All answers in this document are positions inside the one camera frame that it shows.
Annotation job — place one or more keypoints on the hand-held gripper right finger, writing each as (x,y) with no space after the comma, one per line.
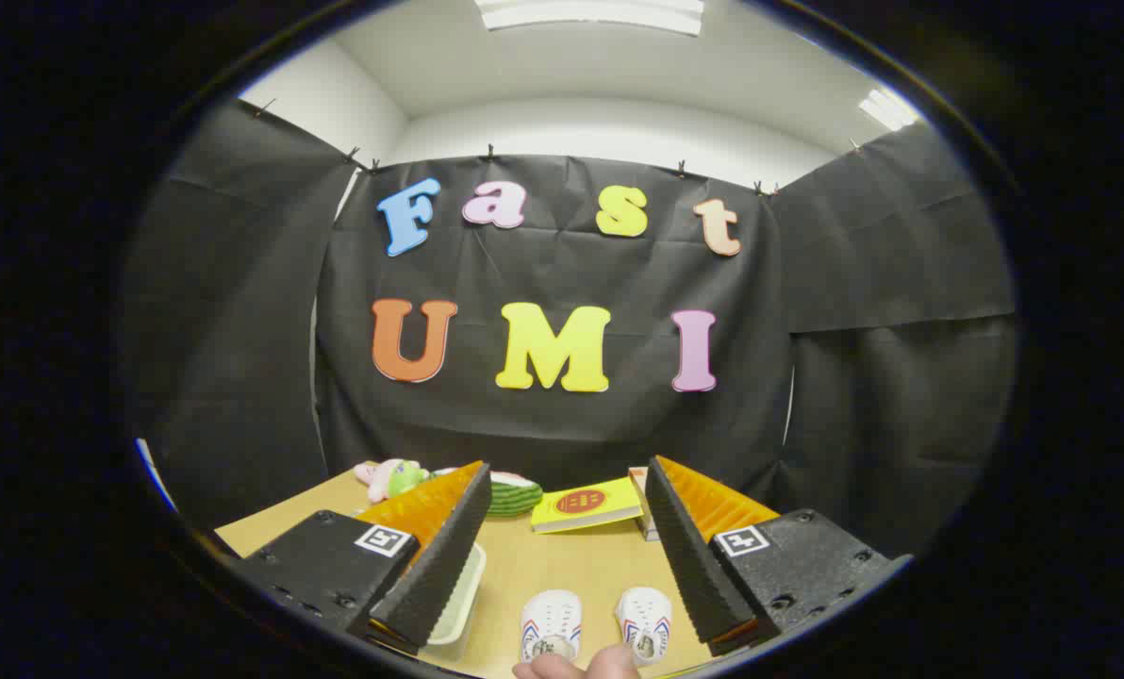
(689,556)

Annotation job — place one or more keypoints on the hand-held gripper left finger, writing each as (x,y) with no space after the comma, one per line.
(435,556)

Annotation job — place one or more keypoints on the white shoe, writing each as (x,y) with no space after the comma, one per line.
(645,618)
(551,618)

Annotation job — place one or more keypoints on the green fabric storage box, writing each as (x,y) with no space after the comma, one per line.
(463,589)

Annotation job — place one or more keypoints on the pink and green plush toy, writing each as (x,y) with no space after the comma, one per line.
(394,479)

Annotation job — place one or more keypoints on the watermelon slice plush toy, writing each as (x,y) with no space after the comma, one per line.
(517,498)

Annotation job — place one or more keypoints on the large ceiling light panel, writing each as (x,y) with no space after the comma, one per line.
(590,13)

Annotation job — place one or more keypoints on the yellow book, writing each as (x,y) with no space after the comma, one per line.
(586,505)

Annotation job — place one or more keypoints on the beige cover book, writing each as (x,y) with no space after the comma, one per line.
(637,479)

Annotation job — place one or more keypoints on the dark cover book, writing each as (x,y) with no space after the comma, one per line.
(647,511)

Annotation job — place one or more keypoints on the blue cover book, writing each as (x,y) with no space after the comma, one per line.
(652,532)

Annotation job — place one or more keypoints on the small ceiling light panel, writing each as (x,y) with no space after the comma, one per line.
(887,108)

